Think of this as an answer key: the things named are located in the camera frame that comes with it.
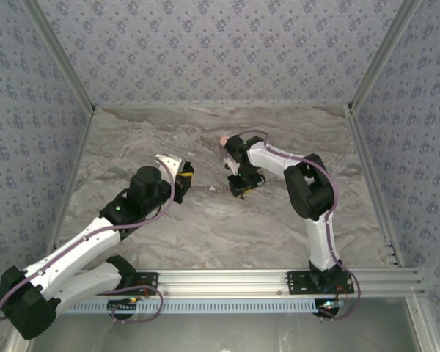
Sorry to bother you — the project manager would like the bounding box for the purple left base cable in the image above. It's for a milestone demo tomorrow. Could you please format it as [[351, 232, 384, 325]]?
[[95, 282, 165, 326]]

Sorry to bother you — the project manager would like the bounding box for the aluminium left side rail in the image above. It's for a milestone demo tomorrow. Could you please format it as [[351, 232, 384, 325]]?
[[1, 108, 96, 352]]

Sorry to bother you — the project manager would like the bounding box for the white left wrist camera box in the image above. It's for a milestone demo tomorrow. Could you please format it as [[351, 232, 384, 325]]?
[[154, 153, 186, 180]]

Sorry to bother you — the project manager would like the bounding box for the aluminium frame post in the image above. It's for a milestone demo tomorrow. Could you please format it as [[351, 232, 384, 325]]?
[[21, 0, 98, 113], [348, 0, 425, 111]]

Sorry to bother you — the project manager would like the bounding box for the controller board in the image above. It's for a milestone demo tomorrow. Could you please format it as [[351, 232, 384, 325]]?
[[315, 298, 344, 316], [107, 297, 139, 313]]

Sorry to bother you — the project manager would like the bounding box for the left controller board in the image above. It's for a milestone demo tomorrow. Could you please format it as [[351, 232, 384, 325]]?
[[107, 297, 139, 313]]

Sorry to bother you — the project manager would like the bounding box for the aluminium left frame post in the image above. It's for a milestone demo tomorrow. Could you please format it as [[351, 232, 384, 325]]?
[[21, 0, 98, 113]]

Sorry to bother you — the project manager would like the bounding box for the right controller board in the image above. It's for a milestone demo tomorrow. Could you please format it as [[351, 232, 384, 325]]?
[[315, 298, 344, 316]]

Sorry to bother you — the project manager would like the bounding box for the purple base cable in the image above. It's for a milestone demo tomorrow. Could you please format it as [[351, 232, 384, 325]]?
[[95, 282, 165, 326], [317, 274, 360, 322]]

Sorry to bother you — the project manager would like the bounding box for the pale blue slotted cable duct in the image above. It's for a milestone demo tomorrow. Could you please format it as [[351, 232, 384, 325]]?
[[58, 297, 320, 315]]

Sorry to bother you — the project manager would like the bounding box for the grey metal panel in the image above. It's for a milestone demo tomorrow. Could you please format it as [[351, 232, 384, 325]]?
[[32, 311, 415, 352]]

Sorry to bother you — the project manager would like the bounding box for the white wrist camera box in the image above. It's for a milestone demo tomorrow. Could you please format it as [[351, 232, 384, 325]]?
[[223, 155, 240, 177], [154, 153, 186, 180]]

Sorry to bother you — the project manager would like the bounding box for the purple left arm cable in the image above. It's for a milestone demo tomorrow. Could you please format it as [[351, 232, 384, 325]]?
[[0, 161, 176, 322]]

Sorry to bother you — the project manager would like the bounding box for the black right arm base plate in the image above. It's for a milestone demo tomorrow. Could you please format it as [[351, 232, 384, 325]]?
[[286, 270, 355, 296]]

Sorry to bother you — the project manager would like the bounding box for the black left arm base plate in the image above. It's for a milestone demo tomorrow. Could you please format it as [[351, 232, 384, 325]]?
[[92, 271, 161, 296]]

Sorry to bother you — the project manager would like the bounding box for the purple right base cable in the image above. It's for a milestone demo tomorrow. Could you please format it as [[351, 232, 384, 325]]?
[[317, 274, 360, 322]]

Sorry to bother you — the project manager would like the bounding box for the aluminium right side rail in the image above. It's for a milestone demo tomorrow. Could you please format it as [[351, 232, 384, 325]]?
[[346, 106, 440, 352]]

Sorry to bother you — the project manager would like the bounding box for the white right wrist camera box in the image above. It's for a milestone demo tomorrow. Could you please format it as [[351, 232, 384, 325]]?
[[223, 155, 240, 177]]

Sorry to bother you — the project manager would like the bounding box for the aluminium right frame post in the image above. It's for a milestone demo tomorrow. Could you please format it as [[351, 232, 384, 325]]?
[[348, 0, 425, 111]]

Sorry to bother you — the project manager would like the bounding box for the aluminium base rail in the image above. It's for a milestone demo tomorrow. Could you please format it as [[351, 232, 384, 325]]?
[[25, 268, 425, 297]]

